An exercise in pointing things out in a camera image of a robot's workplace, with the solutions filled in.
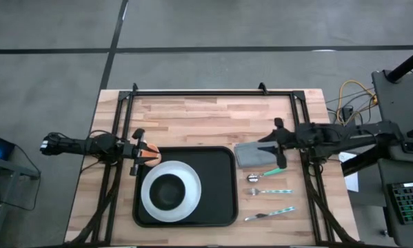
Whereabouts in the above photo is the white plate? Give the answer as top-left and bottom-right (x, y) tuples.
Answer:
(140, 160), (203, 223)

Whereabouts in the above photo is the spoon with teal handle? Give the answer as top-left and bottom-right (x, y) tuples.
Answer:
(246, 167), (286, 183)

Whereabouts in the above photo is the yellow cable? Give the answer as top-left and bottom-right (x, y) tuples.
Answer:
(336, 79), (379, 125)

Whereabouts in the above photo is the black bowl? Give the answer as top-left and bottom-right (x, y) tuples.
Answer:
(149, 173), (187, 211)

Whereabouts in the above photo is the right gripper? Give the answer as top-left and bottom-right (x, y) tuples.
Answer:
(257, 117), (309, 169)

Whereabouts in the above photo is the black aluminium rig frame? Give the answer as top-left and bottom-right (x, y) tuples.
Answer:
(63, 81), (363, 246)

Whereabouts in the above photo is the orange cup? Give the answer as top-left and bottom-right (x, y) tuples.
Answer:
(141, 143), (163, 168)

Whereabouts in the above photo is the grey metal stand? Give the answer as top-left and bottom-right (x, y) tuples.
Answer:
(0, 160), (41, 248)

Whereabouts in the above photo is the black power adapter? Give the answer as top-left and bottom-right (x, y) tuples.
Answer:
(341, 105), (358, 127)

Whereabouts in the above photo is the grey desk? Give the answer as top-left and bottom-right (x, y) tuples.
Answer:
(377, 158), (413, 248)

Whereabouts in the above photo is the black pole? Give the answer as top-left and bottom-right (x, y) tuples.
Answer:
(386, 44), (413, 83)

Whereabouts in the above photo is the fork with patterned handle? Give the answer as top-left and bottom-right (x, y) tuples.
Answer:
(247, 187), (294, 196)

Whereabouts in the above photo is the black plastic tray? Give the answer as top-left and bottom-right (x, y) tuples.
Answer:
(132, 145), (239, 229)

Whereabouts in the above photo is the knife with patterned handle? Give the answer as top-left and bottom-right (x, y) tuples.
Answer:
(243, 205), (296, 222)

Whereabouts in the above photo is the grey cart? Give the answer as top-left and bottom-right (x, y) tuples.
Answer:
(370, 68), (413, 163)

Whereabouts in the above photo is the white paper sheet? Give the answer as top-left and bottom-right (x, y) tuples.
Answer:
(337, 152), (360, 193)

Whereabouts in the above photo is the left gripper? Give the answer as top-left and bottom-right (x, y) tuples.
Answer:
(121, 127), (159, 177)

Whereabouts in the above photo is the backlit keyboard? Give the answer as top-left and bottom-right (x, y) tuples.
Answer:
(387, 180), (413, 225)

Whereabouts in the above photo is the grey cloth napkin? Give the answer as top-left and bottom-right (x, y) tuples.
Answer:
(233, 140), (279, 169)

